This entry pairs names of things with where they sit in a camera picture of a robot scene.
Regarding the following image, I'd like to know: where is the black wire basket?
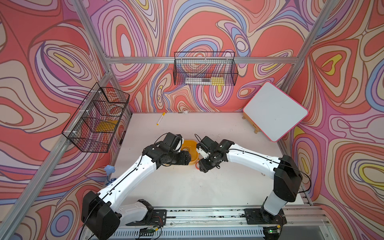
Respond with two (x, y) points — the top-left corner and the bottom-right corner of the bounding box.
(173, 51), (239, 86)
(62, 83), (130, 153)

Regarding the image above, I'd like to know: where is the yellow item in left basket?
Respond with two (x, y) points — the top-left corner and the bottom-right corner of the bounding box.
(95, 120), (118, 133)

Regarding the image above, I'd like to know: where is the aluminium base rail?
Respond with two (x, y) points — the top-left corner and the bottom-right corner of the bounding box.
(74, 205), (334, 240)

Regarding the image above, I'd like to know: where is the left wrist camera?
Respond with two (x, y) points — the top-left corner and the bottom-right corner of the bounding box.
(159, 133), (184, 152)

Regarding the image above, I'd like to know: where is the black wire basket back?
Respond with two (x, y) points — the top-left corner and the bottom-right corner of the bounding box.
(173, 51), (239, 86)

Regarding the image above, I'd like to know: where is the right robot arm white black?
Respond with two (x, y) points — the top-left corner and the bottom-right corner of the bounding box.
(196, 137), (303, 226)

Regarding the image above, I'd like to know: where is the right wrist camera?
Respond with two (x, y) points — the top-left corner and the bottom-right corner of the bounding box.
(196, 136), (219, 159)

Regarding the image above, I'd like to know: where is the white board pink frame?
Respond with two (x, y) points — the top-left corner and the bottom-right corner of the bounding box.
(243, 83), (309, 142)

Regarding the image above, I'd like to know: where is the black wire basket left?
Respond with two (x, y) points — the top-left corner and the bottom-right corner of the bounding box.
(62, 83), (130, 153)

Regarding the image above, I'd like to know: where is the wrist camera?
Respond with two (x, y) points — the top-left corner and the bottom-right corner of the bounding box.
(159, 133), (184, 152)
(196, 136), (219, 159)

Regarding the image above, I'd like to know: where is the blue cloth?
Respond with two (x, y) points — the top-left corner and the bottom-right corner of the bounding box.
(104, 165), (116, 186)

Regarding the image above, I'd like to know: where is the wooden easel stand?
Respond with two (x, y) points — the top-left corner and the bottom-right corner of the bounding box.
(242, 113), (261, 134)

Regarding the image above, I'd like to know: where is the yellow block in back basket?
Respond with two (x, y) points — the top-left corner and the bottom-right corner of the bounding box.
(211, 77), (226, 86)

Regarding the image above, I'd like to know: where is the white yellow marker pen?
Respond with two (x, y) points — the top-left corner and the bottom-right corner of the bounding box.
(157, 112), (166, 126)

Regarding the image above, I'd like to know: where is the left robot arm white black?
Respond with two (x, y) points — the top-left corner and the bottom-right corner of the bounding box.
(81, 145), (191, 240)

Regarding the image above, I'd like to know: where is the yellow plastic storage box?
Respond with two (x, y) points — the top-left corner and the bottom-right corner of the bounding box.
(182, 140), (199, 166)

